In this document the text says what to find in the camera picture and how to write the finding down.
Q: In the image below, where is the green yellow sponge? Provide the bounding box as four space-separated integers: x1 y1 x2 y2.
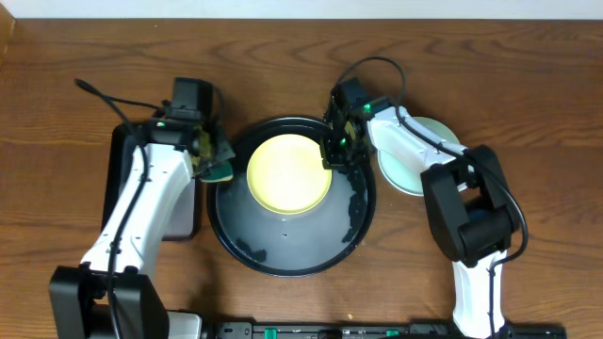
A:
199 161 234 183

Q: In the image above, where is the black rectangular tray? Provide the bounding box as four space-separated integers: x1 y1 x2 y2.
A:
101 124 203 241

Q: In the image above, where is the black round tray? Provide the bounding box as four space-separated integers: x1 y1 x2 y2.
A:
206 117 377 277

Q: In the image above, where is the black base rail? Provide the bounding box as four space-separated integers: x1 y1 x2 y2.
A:
206 320 569 339

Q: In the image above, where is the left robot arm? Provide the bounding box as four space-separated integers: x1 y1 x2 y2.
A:
49 77 235 338

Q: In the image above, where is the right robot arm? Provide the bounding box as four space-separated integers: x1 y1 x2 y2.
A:
319 78 522 338

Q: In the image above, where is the mint plate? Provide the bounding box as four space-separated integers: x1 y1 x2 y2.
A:
377 117 460 197

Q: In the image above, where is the yellow plate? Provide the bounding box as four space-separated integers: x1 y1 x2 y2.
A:
246 134 333 215

